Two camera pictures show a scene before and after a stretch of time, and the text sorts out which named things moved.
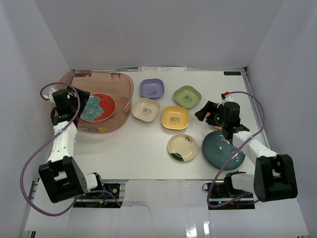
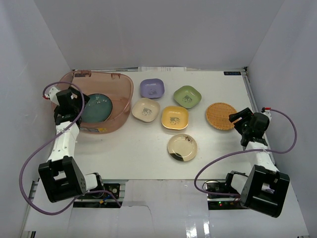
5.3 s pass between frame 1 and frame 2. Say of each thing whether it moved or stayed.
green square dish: stayed
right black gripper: moved
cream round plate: stayed
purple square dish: stayed
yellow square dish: stayed
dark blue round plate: moved
